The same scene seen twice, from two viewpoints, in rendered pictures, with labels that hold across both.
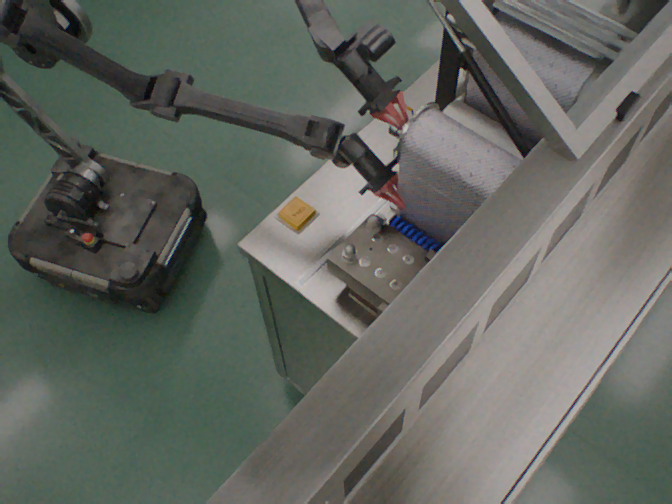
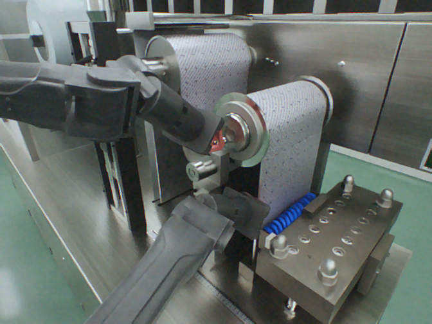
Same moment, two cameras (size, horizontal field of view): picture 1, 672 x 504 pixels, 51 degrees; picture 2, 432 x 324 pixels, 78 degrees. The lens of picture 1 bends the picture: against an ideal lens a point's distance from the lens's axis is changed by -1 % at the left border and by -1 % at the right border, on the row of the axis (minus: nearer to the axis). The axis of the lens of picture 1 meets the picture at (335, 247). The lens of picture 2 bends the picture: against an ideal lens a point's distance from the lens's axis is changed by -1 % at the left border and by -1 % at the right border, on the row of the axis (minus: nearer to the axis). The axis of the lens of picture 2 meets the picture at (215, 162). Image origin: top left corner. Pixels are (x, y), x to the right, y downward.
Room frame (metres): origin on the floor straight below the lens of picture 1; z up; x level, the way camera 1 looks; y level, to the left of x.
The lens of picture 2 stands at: (1.03, 0.31, 1.44)
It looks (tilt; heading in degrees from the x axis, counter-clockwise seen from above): 28 degrees down; 272
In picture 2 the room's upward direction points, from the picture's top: straight up
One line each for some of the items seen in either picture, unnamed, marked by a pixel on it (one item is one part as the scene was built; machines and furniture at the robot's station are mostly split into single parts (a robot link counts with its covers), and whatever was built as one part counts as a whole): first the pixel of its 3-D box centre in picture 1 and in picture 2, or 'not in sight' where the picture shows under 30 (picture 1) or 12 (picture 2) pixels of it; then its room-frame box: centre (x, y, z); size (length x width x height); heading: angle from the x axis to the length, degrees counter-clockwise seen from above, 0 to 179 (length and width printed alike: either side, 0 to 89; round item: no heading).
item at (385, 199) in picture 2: not in sight; (386, 196); (0.62, -0.26, 1.05); 0.04 x 0.04 x 0.04
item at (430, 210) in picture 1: (440, 218); (289, 180); (0.87, -0.23, 1.11); 0.23 x 0.01 x 0.18; 46
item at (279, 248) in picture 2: (373, 222); (279, 243); (0.92, -0.09, 1.05); 0.04 x 0.04 x 0.04
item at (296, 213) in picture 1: (296, 213); not in sight; (1.05, 0.09, 0.91); 0.07 x 0.07 x 0.02; 46
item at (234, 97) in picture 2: (417, 133); (238, 131); (1.00, -0.19, 1.25); 0.15 x 0.01 x 0.15; 136
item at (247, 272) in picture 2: not in sight; (280, 241); (0.87, -0.23, 0.92); 0.28 x 0.04 x 0.04; 46
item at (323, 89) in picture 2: not in sight; (303, 105); (0.83, -0.37, 1.25); 0.15 x 0.01 x 0.15; 136
